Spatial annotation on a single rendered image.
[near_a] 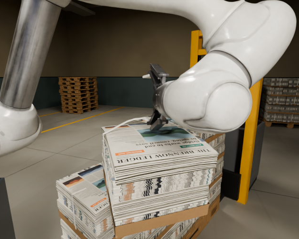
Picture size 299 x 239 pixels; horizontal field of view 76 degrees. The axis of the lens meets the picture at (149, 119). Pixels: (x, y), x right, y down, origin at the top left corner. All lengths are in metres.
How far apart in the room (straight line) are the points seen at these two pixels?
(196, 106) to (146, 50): 8.02
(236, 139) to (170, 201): 1.87
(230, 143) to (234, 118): 2.14
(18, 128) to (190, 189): 0.62
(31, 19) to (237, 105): 0.61
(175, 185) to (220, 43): 0.37
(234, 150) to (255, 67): 2.10
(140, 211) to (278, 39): 0.49
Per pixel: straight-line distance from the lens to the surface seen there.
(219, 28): 0.39
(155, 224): 0.62
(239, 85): 0.29
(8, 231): 0.99
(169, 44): 8.00
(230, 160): 2.49
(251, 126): 2.17
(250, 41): 0.38
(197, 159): 0.54
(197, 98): 0.28
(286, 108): 6.22
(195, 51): 2.35
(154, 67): 0.57
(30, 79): 0.77
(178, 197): 0.60
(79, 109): 7.36
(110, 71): 9.03
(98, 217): 0.91
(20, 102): 0.80
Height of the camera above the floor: 1.37
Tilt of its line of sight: 13 degrees down
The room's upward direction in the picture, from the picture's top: straight up
